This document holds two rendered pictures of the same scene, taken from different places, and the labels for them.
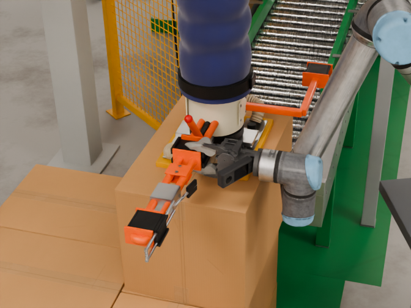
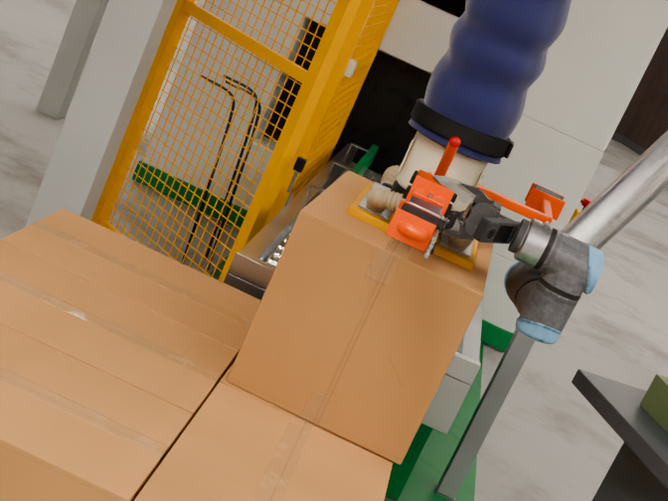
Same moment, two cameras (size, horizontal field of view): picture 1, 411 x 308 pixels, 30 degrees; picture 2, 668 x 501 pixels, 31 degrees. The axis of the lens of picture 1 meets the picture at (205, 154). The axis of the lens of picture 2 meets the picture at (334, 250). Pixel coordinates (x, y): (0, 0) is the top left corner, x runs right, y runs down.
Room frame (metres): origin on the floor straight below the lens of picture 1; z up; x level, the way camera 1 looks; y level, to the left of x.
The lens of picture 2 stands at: (-0.43, 0.77, 1.50)
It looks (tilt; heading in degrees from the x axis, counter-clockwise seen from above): 15 degrees down; 345
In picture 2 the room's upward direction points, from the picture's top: 24 degrees clockwise
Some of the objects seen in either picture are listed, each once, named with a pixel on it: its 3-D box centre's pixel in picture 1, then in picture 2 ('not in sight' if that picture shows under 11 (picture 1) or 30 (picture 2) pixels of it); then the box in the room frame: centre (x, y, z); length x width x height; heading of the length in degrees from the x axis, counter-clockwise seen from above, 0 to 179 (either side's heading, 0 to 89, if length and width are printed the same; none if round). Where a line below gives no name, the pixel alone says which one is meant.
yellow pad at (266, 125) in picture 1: (246, 142); (458, 235); (2.02, -0.13, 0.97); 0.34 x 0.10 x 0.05; 162
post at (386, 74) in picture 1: (379, 131); (513, 358); (2.81, -0.75, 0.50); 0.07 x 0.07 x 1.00; 73
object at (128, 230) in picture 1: (144, 227); (413, 225); (1.48, 0.15, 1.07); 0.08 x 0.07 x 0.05; 162
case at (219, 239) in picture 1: (211, 197); (371, 303); (2.03, -0.02, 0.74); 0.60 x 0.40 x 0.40; 161
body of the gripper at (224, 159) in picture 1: (239, 159); (494, 223); (1.77, -0.09, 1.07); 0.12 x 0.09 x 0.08; 73
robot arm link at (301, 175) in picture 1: (298, 170); (570, 261); (1.71, -0.25, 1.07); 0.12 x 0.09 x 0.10; 73
